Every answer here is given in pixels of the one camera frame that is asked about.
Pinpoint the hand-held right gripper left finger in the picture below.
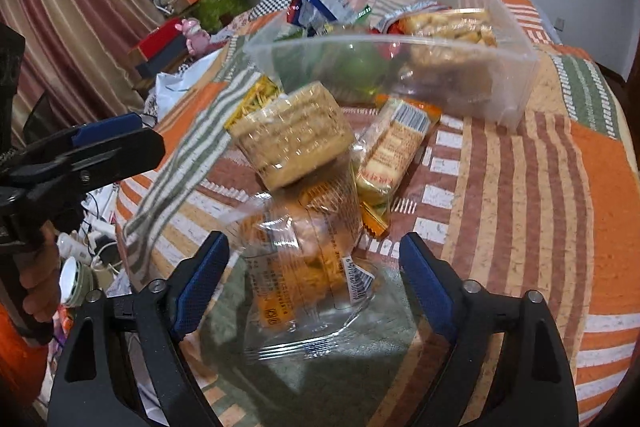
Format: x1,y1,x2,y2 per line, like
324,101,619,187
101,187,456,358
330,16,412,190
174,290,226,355
47,231,231,427

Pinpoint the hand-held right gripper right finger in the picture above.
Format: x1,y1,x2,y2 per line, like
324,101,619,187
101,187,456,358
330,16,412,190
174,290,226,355
398,232,581,427

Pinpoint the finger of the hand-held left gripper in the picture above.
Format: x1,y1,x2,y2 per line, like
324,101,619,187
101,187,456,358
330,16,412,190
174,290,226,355
0,113,147,172
10,128,166,204

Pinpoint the clear bag of orange snacks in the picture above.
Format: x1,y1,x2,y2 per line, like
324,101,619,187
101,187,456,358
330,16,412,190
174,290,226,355
222,179,376,360

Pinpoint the square cracker packet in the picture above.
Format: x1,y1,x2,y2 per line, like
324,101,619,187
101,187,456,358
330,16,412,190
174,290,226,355
227,81,356,190

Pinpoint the clear plastic container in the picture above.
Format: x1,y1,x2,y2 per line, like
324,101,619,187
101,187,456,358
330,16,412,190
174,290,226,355
243,0,543,130

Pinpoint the bright green snack packet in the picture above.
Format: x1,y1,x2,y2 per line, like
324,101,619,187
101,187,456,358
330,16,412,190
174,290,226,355
320,39,393,95

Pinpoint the round cracker packet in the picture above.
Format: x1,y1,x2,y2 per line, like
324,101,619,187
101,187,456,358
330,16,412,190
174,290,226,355
400,7,498,50

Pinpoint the person's left forearm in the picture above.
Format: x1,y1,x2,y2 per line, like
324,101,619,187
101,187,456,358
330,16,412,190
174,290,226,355
0,307,51,413

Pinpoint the person's left hand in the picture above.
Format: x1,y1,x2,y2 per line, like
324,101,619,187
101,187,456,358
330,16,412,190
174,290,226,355
20,227,63,323

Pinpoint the white power strip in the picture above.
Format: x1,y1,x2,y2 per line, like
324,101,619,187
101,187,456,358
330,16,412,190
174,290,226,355
85,219,118,238

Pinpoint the white cloth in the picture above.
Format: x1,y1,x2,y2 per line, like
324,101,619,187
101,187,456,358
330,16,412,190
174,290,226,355
145,57,221,118

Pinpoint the dark grey box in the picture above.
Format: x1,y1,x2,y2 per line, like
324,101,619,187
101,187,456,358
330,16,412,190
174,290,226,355
135,42,193,80

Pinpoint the red box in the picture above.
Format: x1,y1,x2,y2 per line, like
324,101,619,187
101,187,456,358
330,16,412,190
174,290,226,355
129,18,188,60

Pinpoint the white bottle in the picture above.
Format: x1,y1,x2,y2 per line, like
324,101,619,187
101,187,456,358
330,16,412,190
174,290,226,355
57,234,96,263

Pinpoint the striped pink curtain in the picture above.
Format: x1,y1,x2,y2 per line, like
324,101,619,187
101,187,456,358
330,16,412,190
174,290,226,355
0,0,166,148

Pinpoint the white cup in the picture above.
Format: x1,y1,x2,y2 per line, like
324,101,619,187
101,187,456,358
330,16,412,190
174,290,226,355
59,257,96,308

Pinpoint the orange striped patchwork quilt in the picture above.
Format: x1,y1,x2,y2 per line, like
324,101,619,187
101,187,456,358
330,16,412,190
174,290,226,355
115,0,640,427

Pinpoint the pink plush toy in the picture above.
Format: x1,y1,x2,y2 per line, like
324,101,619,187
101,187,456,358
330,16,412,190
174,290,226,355
181,18,213,56

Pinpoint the yellow striped snack packet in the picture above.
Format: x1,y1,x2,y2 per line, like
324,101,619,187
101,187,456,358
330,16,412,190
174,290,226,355
223,76,288,130

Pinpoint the long cream biscuit packet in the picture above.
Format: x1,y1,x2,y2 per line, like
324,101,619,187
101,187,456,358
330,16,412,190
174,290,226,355
356,98,443,198

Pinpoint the green floral box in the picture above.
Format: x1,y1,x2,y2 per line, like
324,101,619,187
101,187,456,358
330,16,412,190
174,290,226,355
192,0,246,32

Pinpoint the checkered floral blanket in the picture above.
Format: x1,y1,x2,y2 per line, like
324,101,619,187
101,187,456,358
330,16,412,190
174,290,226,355
220,0,301,42

